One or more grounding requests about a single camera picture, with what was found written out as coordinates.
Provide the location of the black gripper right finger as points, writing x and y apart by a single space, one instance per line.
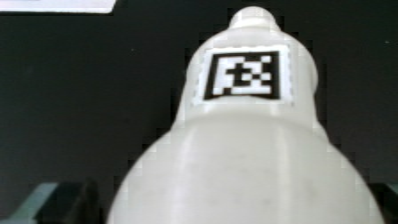
385 191

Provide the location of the white marker tag sheet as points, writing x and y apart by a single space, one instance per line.
60 6

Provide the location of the white lamp bulb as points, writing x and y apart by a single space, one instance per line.
244 168

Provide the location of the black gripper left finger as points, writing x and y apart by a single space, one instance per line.
63 203

